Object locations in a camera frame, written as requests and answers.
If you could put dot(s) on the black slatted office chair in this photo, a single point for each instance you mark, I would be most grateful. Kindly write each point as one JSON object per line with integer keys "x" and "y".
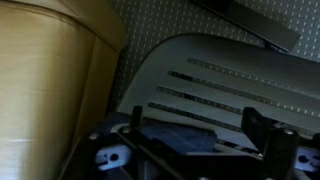
{"x": 202, "y": 67}

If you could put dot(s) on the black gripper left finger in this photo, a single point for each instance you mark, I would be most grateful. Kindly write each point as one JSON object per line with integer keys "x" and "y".
{"x": 114, "y": 157}

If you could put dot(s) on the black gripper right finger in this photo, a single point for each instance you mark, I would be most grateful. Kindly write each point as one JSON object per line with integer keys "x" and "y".
{"x": 284, "y": 150}

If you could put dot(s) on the dark navy garment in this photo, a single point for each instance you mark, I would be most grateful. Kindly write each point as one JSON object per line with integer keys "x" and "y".
{"x": 182, "y": 139}

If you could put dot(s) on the brown leather armchair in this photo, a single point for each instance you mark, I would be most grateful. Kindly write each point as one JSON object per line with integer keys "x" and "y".
{"x": 57, "y": 64}

